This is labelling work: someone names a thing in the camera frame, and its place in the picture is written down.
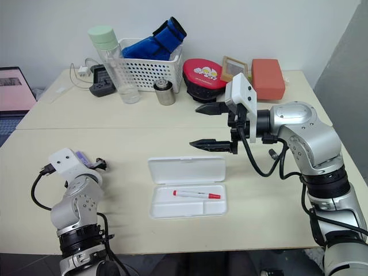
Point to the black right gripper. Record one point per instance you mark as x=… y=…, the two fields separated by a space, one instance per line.
x=237 y=122

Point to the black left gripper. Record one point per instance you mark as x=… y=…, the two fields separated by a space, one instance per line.
x=101 y=164

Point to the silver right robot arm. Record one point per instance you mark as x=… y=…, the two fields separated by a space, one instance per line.
x=310 y=138

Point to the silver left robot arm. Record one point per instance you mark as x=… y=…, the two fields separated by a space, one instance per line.
x=74 y=207

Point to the white plastic pencil case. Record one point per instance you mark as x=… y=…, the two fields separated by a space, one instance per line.
x=187 y=184

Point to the red and white marker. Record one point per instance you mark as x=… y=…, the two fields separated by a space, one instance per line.
x=198 y=195

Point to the red and black cartoon pouch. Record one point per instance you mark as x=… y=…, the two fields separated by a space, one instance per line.
x=202 y=77

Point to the small metal canister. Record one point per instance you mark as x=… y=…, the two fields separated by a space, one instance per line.
x=164 y=92

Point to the orange rectangular box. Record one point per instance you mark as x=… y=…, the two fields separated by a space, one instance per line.
x=268 y=79

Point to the black power strip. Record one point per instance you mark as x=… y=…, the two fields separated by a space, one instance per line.
x=100 y=83

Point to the white perforated plastic basket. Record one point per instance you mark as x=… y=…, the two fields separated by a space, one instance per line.
x=149 y=72

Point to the white charger plug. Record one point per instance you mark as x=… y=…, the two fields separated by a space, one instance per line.
x=83 y=71

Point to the blue fabric bag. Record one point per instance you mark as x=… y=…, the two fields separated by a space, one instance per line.
x=161 y=43

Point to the clear bottle with green lid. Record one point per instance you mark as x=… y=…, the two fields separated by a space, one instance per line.
x=115 y=66

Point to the grey partition panel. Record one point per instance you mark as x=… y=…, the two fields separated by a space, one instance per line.
x=345 y=72

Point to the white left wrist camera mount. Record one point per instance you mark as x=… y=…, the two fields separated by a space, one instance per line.
x=64 y=164

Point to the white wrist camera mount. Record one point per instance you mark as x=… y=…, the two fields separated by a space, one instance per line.
x=241 y=89
x=64 y=164

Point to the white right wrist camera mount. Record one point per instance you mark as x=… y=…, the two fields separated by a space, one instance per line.
x=241 y=89

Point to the small wooden frame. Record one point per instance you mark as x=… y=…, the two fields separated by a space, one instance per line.
x=234 y=68

